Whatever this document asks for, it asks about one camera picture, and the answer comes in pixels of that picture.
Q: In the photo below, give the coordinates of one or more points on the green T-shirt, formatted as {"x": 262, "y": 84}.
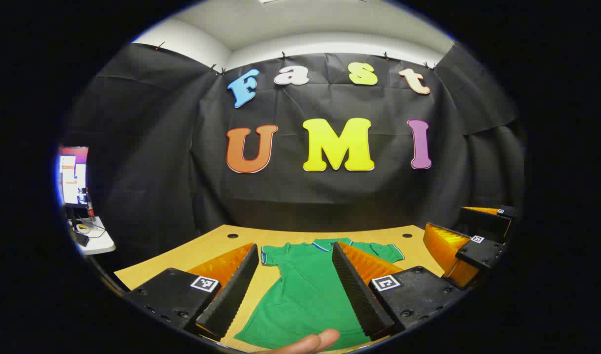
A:
{"x": 305, "y": 295}

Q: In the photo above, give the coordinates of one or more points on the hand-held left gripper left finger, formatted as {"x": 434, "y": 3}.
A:
{"x": 234, "y": 292}

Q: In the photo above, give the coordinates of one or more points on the computer monitor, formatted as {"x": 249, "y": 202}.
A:
{"x": 74, "y": 177}

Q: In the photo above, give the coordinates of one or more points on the white side table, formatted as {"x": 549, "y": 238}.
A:
{"x": 96, "y": 243}

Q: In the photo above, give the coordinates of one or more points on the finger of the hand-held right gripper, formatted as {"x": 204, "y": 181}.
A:
{"x": 482, "y": 221}
{"x": 479, "y": 253}

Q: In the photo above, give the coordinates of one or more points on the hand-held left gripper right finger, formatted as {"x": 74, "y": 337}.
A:
{"x": 357, "y": 292}

